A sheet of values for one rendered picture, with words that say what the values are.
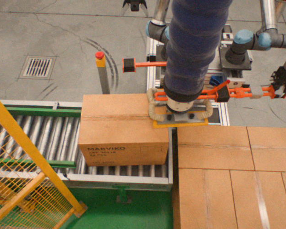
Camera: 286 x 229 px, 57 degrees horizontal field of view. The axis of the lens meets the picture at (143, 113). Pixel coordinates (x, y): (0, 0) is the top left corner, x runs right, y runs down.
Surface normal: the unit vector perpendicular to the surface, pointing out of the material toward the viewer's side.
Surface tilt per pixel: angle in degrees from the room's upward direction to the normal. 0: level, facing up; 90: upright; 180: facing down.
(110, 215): 0
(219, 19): 71
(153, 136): 0
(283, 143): 0
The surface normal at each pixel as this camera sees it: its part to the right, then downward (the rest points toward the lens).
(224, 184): 0.01, -0.54
